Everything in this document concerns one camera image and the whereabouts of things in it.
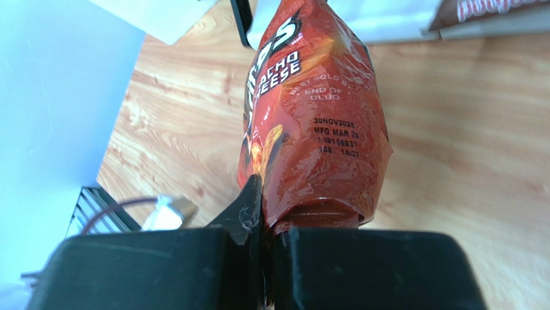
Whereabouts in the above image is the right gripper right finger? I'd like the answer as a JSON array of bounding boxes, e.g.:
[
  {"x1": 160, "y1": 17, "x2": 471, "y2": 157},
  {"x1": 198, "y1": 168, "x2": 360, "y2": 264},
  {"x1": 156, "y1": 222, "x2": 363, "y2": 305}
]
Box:
[{"x1": 270, "y1": 227, "x2": 487, "y2": 309}]

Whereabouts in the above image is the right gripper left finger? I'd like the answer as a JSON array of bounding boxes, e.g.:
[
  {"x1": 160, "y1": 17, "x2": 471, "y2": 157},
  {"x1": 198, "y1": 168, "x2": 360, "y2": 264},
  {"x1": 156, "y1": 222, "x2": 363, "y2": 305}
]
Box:
[{"x1": 27, "y1": 175, "x2": 263, "y2": 309}]

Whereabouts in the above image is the red Doritos bag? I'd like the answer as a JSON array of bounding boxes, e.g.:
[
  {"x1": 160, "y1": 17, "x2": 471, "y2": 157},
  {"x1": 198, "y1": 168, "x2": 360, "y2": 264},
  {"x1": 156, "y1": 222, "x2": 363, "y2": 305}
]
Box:
[{"x1": 238, "y1": 1, "x2": 392, "y2": 235}]

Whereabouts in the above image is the Chuba cassava chips bag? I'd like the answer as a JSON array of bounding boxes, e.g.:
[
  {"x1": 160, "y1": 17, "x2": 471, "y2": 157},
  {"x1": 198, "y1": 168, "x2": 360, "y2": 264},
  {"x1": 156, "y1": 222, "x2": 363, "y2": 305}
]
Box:
[{"x1": 427, "y1": 0, "x2": 549, "y2": 32}]

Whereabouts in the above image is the cream three-tier shelf rack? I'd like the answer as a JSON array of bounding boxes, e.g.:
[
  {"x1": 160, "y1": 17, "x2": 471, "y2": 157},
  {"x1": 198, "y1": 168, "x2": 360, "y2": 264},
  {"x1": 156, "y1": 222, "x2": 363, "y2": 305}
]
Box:
[{"x1": 329, "y1": 1, "x2": 549, "y2": 44}]

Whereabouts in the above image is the white stacked drawer unit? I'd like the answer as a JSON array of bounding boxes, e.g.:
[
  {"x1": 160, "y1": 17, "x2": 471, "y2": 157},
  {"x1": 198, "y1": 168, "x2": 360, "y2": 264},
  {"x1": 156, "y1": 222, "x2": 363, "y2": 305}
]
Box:
[{"x1": 91, "y1": 0, "x2": 217, "y2": 45}]

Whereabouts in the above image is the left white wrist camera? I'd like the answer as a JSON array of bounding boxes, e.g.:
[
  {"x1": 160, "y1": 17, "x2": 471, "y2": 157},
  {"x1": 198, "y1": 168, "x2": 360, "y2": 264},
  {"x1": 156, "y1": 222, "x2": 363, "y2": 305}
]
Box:
[{"x1": 140, "y1": 195, "x2": 198, "y2": 231}]

